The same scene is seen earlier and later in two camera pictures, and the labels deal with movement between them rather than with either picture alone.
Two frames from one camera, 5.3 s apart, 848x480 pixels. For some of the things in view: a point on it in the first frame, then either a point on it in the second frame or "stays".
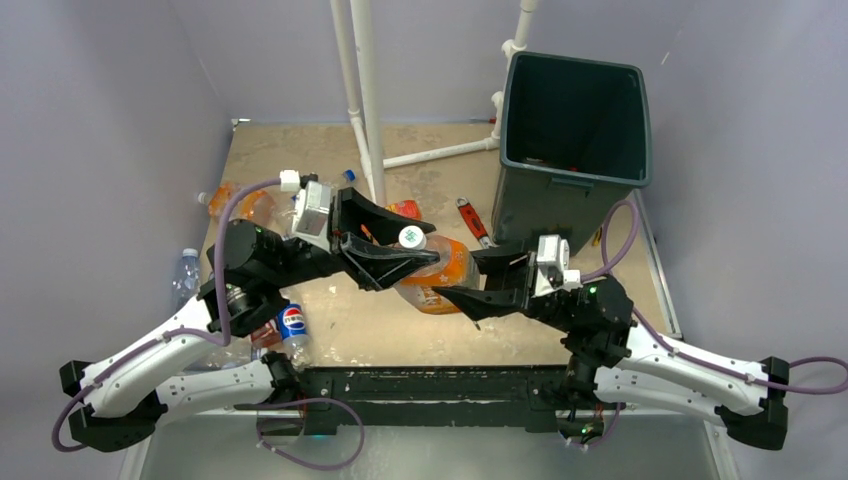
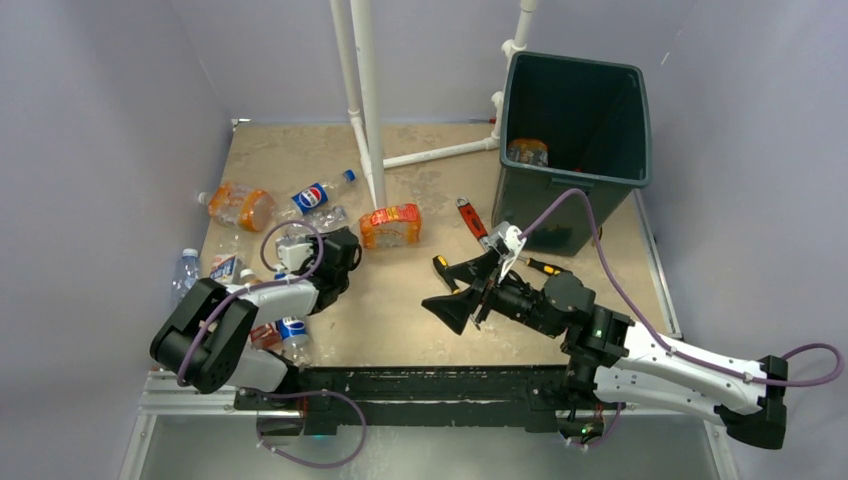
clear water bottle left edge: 186,283 stays
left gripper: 372,264 -> 324,235
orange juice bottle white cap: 412,237 -> 528,150
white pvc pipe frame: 363,121 stays
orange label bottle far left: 252,204 stays
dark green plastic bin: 574,146 stays
